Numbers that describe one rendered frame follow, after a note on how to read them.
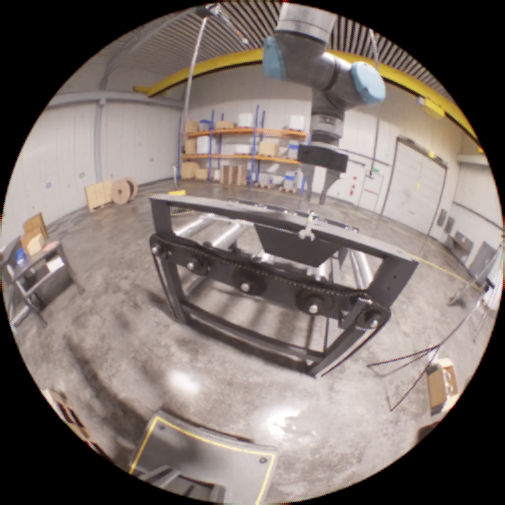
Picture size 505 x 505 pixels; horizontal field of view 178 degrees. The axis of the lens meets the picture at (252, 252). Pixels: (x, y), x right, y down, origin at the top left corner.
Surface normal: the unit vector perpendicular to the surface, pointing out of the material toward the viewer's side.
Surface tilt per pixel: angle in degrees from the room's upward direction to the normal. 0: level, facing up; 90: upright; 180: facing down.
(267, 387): 0
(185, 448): 0
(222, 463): 0
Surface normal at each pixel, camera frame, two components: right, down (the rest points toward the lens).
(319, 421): 0.08, -0.84
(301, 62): 0.02, 0.93
